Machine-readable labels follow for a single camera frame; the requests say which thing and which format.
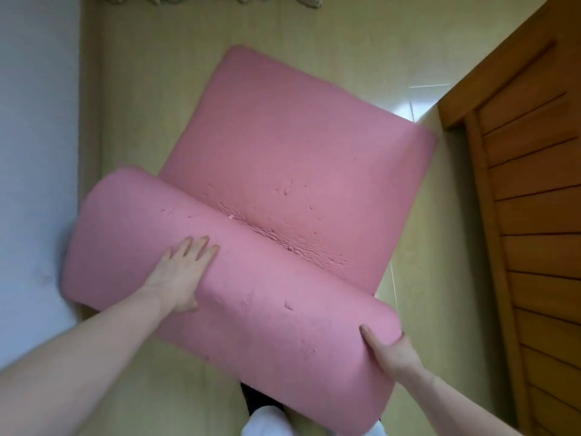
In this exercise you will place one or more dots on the person's left hand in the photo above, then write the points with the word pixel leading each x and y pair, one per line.
pixel 181 281

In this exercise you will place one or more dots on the person's right hand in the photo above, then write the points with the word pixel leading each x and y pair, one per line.
pixel 397 358

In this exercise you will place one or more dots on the pink yoga mat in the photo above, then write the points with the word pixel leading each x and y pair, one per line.
pixel 295 154

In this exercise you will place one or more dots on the person's left forearm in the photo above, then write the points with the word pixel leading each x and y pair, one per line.
pixel 77 367

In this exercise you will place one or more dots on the person's right forearm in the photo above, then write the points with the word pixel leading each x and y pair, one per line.
pixel 454 408

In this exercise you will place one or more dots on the person's black left shoe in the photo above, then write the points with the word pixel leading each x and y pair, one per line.
pixel 254 397

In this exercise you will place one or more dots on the person's white trousers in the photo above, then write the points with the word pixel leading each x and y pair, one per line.
pixel 265 424

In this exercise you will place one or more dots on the wooden bed frame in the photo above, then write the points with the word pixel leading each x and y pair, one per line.
pixel 535 222

